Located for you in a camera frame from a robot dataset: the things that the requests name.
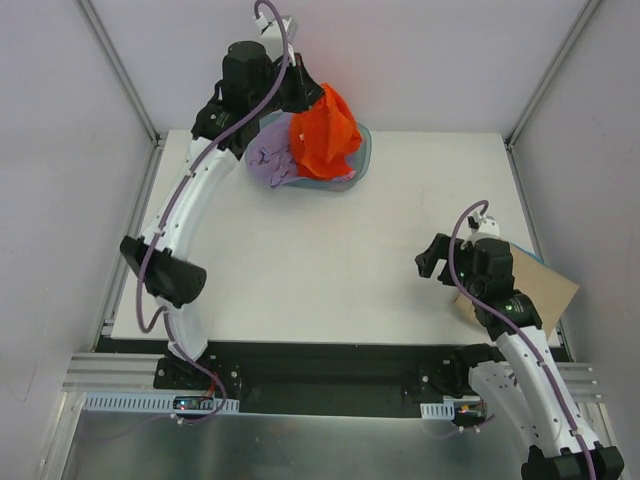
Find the left slotted cable duct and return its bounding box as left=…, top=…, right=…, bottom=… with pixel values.
left=83, top=393, right=240, bottom=415

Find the right slotted cable duct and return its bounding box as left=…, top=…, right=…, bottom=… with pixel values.
left=420, top=401, right=456, bottom=421

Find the aluminium frame post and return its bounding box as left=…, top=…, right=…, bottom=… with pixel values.
left=74, top=0, right=161, bottom=146
left=505, top=0, right=603, bottom=152

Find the teal plastic basket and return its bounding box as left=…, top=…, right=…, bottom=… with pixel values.
left=259, top=112, right=374, bottom=194

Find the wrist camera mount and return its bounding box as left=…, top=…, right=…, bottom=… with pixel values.
left=254, top=14, right=298, bottom=57
left=466, top=212, right=501, bottom=244

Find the right aluminium frame post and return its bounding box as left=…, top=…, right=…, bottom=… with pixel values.
left=505, top=0, right=603, bottom=152

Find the orange t shirt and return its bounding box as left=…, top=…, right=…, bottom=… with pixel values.
left=289, top=83, right=363, bottom=182

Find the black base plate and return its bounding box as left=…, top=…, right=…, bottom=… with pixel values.
left=97, top=338, right=504, bottom=419

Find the brown cardboard sheet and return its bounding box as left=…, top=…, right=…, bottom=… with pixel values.
left=454, top=242, right=579, bottom=339

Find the teal cloth under cardboard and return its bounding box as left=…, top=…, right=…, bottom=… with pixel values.
left=512, top=244, right=544, bottom=265

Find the left aluminium frame post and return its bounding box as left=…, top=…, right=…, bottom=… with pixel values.
left=74, top=0, right=161, bottom=146

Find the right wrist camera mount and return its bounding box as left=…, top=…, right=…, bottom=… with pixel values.
left=466, top=212, right=501, bottom=244

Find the slotted cable duct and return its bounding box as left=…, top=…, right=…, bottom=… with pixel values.
left=420, top=401, right=456, bottom=421
left=83, top=393, right=240, bottom=415

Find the lilac t shirt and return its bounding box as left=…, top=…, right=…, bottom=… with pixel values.
left=244, top=122, right=357, bottom=190

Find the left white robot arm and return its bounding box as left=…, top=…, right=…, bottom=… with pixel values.
left=119, top=41, right=324, bottom=389

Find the front aluminium rail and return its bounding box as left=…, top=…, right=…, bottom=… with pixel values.
left=61, top=352, right=605, bottom=403

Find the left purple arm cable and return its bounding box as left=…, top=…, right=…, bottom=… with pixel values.
left=94, top=0, right=297, bottom=441

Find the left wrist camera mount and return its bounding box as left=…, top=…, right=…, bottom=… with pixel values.
left=254, top=14, right=298, bottom=57

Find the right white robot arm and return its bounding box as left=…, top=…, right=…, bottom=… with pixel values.
left=415, top=233, right=624, bottom=479

